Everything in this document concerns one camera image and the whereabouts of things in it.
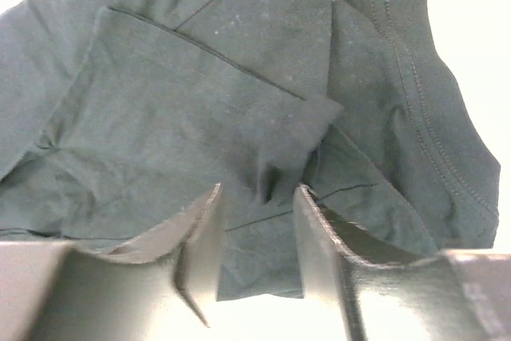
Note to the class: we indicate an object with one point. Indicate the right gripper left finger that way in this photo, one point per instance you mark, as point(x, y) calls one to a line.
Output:
point(160, 285)

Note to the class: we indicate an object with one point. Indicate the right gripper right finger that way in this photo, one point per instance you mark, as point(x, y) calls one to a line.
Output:
point(362, 288)

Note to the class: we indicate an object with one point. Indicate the black t shirt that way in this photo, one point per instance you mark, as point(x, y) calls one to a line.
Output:
point(117, 114)

